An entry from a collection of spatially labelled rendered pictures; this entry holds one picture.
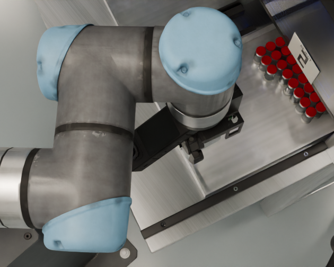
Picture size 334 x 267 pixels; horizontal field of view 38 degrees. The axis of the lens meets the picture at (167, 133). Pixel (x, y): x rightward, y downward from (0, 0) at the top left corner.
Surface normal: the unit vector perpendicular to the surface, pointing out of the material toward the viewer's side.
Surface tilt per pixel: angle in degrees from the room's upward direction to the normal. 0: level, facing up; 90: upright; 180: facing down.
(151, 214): 0
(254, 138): 0
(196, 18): 1
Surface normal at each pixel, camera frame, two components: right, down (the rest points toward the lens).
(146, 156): -0.52, -0.04
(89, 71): -0.12, -0.28
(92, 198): 0.17, -0.26
